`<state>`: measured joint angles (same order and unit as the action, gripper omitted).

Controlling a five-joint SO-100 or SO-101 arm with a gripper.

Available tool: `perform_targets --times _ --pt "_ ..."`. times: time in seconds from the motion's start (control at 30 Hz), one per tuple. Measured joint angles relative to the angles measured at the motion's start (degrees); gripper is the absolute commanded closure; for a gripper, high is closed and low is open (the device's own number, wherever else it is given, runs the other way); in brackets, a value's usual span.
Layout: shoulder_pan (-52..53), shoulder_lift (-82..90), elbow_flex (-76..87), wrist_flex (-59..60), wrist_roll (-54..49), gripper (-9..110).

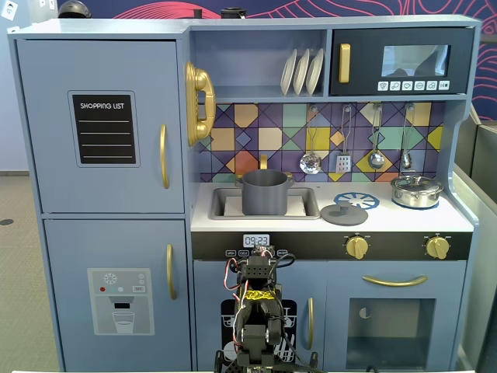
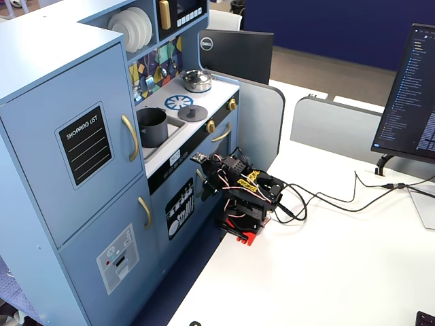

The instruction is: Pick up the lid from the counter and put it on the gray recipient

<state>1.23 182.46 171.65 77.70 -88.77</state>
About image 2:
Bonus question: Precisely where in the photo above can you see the gray rounded desk partition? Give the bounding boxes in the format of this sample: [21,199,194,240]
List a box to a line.
[203,69,285,170]

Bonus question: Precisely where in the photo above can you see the gray ice dispenser panel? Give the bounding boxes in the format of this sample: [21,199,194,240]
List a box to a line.
[96,223,140,295]

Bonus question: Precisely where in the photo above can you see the lit computer monitor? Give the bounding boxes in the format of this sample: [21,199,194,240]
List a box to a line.
[370,22,435,160]

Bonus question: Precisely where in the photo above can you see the black toy microwave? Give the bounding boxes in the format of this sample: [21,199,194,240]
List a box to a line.
[155,0,209,41]

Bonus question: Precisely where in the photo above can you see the white toy sink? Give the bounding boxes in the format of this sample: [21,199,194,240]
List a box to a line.
[135,111,188,160]

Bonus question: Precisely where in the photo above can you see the gray low desk partition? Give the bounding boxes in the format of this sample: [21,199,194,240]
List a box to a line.
[290,96,435,181]

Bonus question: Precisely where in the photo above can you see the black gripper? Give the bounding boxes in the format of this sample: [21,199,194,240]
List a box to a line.
[202,154,228,202]

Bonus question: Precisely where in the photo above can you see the black keyboard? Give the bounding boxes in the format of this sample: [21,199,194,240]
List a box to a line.
[415,310,435,326]

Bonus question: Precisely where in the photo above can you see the gray pot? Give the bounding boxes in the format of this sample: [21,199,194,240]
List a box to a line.
[136,107,169,149]

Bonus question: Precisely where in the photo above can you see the blue toy kitchen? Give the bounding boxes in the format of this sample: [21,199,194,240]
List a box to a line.
[0,0,241,326]

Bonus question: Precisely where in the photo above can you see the gray round lid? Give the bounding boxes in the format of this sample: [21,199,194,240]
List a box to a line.
[177,104,209,122]

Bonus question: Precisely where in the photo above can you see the silver toy spatula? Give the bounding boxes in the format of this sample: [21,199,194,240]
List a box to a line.
[145,56,156,92]

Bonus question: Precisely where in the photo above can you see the black shopping list board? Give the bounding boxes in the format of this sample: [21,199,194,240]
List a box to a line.
[54,101,114,190]

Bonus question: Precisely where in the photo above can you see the black and red robot base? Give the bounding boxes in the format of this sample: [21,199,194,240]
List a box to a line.
[219,200,275,247]

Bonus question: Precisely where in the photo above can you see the gold oven handle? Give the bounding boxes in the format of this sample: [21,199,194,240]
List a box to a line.
[211,122,232,143]

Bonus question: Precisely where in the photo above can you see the silver toy spoon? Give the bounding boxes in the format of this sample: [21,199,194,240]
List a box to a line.
[158,50,169,77]

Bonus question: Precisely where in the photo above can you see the silver monitor base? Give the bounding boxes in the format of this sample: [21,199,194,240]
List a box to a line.
[407,185,435,230]

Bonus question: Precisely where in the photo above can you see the white plate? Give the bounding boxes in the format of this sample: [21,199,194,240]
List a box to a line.
[107,12,130,45]
[117,10,139,54]
[126,8,147,50]
[134,6,154,47]

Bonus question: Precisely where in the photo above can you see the black looped cable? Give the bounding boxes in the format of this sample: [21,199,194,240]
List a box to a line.
[273,185,435,225]

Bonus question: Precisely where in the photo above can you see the short gold fridge handle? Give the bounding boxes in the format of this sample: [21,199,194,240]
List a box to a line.
[137,196,153,229]

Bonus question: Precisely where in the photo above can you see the silver steel pot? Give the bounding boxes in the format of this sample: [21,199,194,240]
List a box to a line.
[183,78,212,93]

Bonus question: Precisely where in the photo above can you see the black Dell monitor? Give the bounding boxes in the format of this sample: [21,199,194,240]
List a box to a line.
[198,29,275,86]

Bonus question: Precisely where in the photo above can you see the long gold fridge handle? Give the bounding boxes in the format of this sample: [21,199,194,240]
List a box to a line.
[121,113,139,163]

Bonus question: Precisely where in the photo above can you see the black cable with connector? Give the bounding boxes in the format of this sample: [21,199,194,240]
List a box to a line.
[280,170,435,204]

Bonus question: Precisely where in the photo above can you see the white office chair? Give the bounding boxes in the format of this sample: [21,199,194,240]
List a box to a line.
[207,9,243,31]

